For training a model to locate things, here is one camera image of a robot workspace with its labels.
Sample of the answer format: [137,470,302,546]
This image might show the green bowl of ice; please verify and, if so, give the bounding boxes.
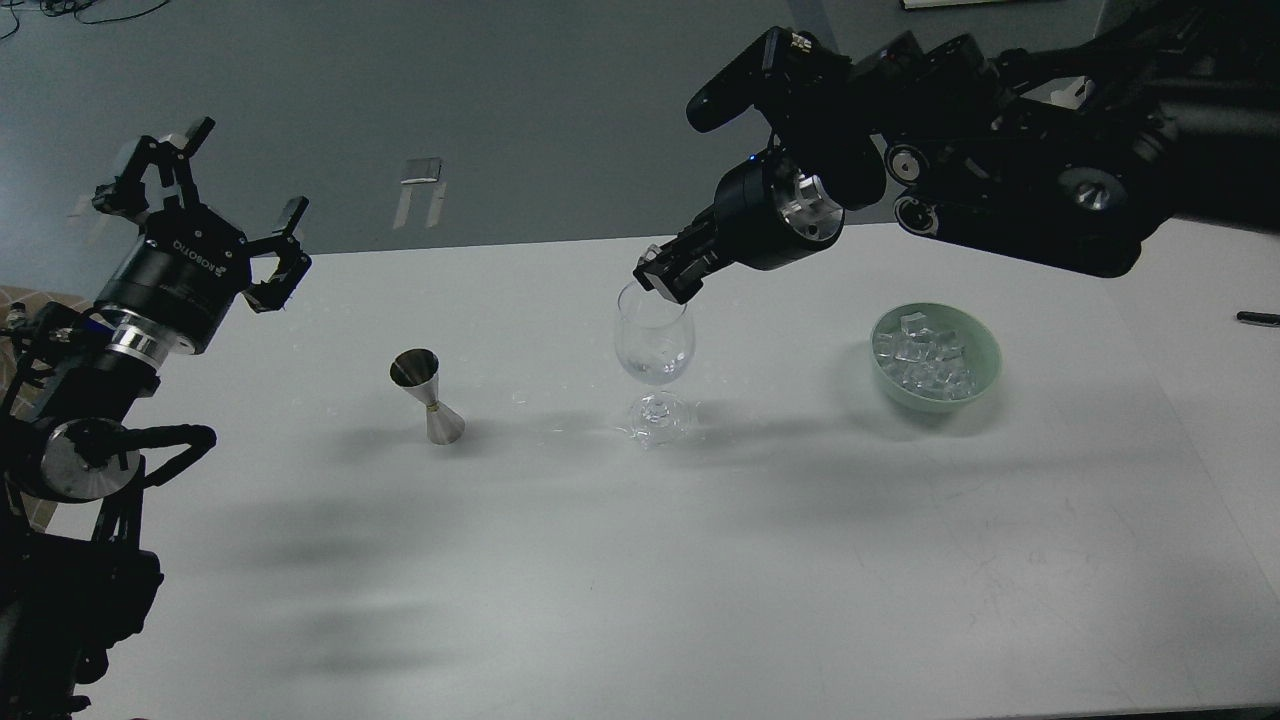
[868,302,1004,415]

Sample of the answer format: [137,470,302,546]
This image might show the black pen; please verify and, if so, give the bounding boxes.
[1235,311,1280,328]

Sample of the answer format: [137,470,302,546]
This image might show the steel cocktail jigger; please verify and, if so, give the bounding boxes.
[388,348,465,445]

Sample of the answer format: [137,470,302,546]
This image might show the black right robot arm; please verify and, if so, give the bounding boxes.
[634,1,1279,305]

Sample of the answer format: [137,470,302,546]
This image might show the clear wine glass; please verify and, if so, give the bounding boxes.
[613,281,696,448]

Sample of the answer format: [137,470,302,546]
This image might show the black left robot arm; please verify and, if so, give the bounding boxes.
[3,118,311,719]

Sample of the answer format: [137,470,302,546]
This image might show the black floor cables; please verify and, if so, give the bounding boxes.
[0,0,173,41]

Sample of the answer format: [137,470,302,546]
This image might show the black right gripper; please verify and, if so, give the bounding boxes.
[634,149,845,305]

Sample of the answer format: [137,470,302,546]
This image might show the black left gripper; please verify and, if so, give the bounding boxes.
[92,117,312,356]

